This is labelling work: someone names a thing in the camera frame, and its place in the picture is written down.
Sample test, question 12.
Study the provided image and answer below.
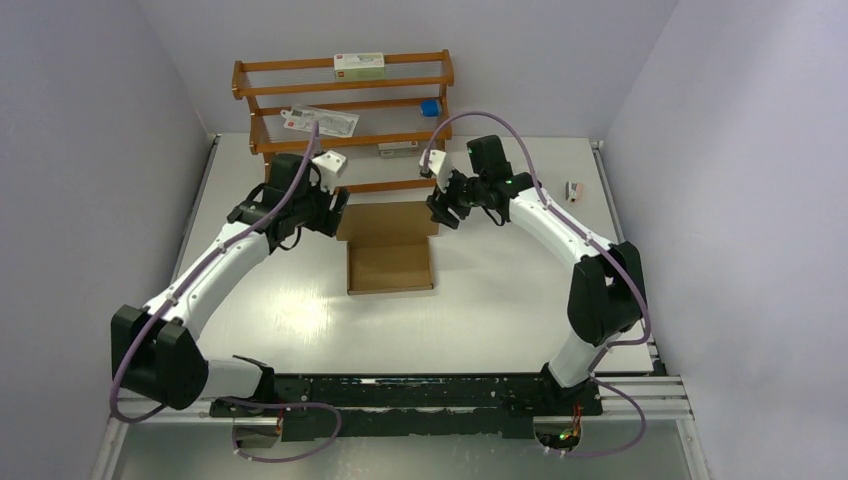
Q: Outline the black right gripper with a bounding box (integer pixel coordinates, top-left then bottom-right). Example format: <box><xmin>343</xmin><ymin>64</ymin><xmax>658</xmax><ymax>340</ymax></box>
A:
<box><xmin>425</xmin><ymin>166</ymin><xmax>487</xmax><ymax>229</ymax></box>

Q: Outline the brown cardboard box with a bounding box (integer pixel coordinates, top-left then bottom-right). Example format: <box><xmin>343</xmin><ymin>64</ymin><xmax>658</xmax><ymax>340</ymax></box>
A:
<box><xmin>336</xmin><ymin>201</ymin><xmax>439</xmax><ymax>296</ymax></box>

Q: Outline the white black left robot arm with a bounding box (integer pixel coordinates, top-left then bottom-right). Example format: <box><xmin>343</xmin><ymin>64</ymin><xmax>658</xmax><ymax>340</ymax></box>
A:
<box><xmin>110</xmin><ymin>151</ymin><xmax>349</xmax><ymax>416</ymax></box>

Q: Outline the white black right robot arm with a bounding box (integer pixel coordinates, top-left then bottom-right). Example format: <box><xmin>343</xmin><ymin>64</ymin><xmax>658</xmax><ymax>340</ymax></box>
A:
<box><xmin>419</xmin><ymin>135</ymin><xmax>645</xmax><ymax>414</ymax></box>

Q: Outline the small grey box lower shelf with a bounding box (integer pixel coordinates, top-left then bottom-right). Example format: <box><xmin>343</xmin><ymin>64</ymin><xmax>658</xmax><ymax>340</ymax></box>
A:
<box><xmin>377</xmin><ymin>141</ymin><xmax>421</xmax><ymax>159</ymax></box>

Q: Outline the white green box top shelf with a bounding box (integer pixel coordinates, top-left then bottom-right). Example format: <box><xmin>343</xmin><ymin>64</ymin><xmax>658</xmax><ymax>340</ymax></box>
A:
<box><xmin>333</xmin><ymin>52</ymin><xmax>386</xmax><ymax>82</ymax></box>

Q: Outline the clear plastic blister pack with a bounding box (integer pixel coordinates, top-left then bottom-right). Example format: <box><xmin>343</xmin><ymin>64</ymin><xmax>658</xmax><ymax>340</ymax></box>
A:
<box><xmin>280</xmin><ymin>104</ymin><xmax>360</xmax><ymax>138</ymax></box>

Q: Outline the blue white small roll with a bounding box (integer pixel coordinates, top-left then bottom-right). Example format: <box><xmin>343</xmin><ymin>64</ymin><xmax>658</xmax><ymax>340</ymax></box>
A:
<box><xmin>420</xmin><ymin>98</ymin><xmax>442</xmax><ymax>118</ymax></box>

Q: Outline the orange wooden shelf rack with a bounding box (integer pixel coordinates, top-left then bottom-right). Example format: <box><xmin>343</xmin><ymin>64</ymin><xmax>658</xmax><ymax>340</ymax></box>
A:
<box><xmin>231</xmin><ymin>49</ymin><xmax>455</xmax><ymax>170</ymax></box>

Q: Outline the small pink stapler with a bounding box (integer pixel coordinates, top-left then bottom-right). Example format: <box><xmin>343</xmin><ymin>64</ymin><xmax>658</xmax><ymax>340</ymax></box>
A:
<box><xmin>565</xmin><ymin>181</ymin><xmax>584</xmax><ymax>203</ymax></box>

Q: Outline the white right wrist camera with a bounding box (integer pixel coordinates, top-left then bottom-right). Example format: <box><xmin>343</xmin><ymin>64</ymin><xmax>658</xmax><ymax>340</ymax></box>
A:
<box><xmin>419</xmin><ymin>149</ymin><xmax>454</xmax><ymax>192</ymax></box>

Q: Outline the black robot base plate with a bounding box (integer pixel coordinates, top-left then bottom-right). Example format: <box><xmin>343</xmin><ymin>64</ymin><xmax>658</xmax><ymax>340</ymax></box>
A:
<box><xmin>209</xmin><ymin>372</ymin><xmax>602</xmax><ymax>442</ymax></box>

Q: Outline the aluminium table frame rail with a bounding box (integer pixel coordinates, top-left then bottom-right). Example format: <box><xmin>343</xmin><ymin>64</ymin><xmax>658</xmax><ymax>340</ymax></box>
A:
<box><xmin>93</xmin><ymin>375</ymin><xmax>695</xmax><ymax>479</ymax></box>

